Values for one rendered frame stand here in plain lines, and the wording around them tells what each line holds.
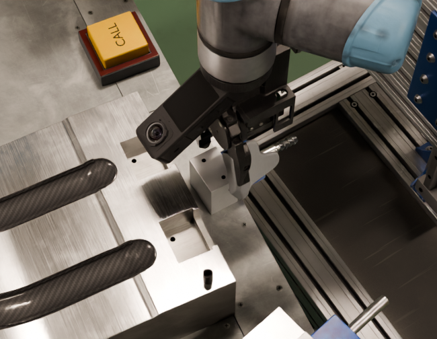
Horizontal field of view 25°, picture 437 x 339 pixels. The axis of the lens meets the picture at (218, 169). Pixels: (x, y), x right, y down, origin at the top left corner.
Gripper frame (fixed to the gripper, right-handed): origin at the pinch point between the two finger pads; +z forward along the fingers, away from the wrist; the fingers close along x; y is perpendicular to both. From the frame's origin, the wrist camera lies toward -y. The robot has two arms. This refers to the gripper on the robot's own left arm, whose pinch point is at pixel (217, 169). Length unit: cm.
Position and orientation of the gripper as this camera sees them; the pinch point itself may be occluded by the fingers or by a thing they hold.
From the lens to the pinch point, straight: 110.9
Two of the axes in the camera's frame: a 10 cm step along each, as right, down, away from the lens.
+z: 0.0, 5.1, 8.6
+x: -5.1, -7.4, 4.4
